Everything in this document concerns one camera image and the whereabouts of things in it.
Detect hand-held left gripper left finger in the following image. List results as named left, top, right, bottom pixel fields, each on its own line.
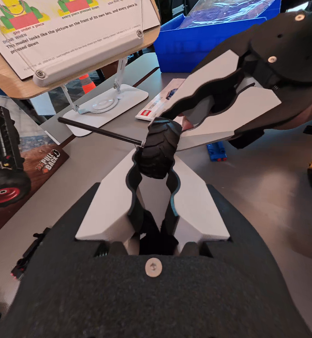
left=75, top=149, right=145, bottom=256

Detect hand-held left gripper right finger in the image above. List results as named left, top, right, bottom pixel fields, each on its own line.
left=166, top=155, right=231, bottom=254

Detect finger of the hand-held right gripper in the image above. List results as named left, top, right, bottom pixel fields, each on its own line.
left=176, top=83, right=282, bottom=152
left=159, top=50, right=245, bottom=126

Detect black lego wheel red rim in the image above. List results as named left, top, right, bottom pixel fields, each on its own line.
left=133, top=117, right=183, bottom=180

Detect long black lego axle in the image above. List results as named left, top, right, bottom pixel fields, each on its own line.
left=57, top=117, right=145, bottom=146

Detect blue lego piece red pins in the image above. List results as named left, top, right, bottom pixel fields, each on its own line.
left=207, top=141, right=228, bottom=162

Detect black lego assembly grey ends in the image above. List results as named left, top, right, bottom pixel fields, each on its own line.
left=10, top=227, right=51, bottom=281

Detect blue plastic bin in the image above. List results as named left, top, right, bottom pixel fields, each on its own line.
left=153, top=0, right=282, bottom=73

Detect white instruction booklet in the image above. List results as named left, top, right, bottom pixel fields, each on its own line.
left=135, top=78, right=188, bottom=122

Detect white document stand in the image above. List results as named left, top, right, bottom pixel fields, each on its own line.
left=33, top=28, right=149, bottom=137

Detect monster truck toy box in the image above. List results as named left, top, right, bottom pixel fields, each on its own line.
left=0, top=77, right=70, bottom=242

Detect orange traffic cone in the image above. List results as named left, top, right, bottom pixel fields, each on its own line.
left=78, top=74, right=97, bottom=94

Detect instruction sheet on stand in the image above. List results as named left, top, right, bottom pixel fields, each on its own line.
left=0, top=0, right=162, bottom=100

